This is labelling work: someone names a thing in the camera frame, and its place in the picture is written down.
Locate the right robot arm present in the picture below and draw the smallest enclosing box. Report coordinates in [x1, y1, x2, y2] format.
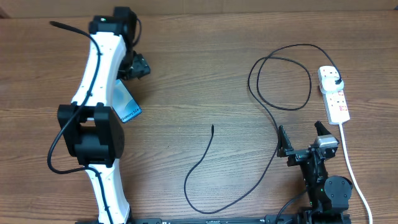
[275, 121, 353, 223]

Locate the black USB charging cable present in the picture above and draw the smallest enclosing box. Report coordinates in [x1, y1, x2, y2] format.
[183, 44, 344, 215]

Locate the white power strip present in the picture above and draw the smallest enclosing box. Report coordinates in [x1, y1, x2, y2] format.
[317, 66, 350, 125]

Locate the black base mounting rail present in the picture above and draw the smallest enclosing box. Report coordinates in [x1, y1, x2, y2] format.
[74, 213, 352, 224]

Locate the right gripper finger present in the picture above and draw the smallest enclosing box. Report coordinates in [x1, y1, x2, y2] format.
[278, 125, 294, 151]
[314, 121, 331, 136]

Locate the white power strip cord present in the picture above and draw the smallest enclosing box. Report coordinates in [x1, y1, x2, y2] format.
[338, 123, 374, 224]

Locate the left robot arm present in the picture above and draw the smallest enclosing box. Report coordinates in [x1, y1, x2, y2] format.
[47, 7, 150, 223]

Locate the white charger plug adapter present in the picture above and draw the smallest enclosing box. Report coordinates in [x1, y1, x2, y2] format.
[320, 77, 345, 94]

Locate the Samsung Galaxy smartphone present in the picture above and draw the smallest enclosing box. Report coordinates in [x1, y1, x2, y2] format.
[112, 80, 142, 123]

